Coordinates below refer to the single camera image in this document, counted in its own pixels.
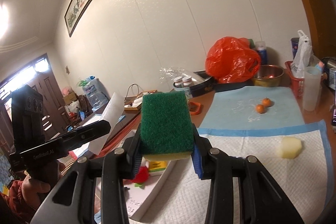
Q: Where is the red plush apple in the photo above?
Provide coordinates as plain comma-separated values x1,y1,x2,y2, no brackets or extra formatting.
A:
131,166,150,187

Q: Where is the green yellow scrub sponge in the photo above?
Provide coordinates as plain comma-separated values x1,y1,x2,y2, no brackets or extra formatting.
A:
140,92,194,161

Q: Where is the person's left hand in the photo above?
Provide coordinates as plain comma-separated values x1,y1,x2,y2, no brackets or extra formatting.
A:
22,174,51,210

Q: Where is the white cardboard box lid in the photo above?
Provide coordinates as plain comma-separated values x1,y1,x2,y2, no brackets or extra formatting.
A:
123,159,176,221

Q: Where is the light blue pad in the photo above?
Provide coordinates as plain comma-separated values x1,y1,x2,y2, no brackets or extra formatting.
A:
199,86,305,130

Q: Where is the yellow tray with items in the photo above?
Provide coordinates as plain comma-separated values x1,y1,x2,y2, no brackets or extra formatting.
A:
124,90,157,111

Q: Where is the small orange tangerine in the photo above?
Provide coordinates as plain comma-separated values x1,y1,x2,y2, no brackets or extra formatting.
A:
255,104,266,114
261,98,272,107

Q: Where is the large water bottle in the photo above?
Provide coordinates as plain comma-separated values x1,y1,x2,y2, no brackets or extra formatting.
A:
79,76,109,111

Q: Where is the yellow round sponge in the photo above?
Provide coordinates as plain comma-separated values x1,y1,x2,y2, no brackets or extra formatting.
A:
276,136,302,159

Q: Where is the white blue absorbent pad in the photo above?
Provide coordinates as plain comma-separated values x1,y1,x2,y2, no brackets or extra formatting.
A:
139,119,333,224

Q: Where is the round tin with bottles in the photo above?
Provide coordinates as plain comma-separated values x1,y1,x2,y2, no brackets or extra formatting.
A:
173,76,194,99

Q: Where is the metal bowl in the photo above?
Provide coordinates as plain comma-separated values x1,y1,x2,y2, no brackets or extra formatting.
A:
252,65,285,88

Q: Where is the orange plastic bag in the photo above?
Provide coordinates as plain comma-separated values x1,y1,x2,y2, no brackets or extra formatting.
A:
205,36,261,84

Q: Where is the red plastic basket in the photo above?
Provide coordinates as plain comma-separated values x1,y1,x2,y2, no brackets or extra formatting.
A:
285,61,304,98

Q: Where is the translucent plastic cup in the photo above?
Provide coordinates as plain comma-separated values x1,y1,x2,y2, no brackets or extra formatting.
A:
302,67,321,111

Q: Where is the white plastic bag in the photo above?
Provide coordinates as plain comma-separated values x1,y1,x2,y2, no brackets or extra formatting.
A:
290,30,313,79

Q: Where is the framed wall picture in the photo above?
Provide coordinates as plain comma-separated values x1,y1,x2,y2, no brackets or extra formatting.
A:
64,0,92,37

